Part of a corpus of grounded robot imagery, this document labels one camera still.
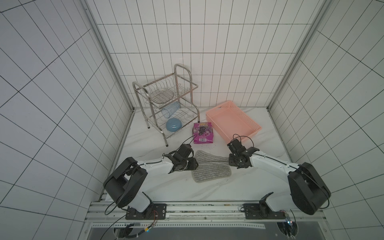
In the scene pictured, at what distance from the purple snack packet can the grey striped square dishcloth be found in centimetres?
9

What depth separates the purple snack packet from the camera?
97 cm

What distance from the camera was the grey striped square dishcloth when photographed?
850mm
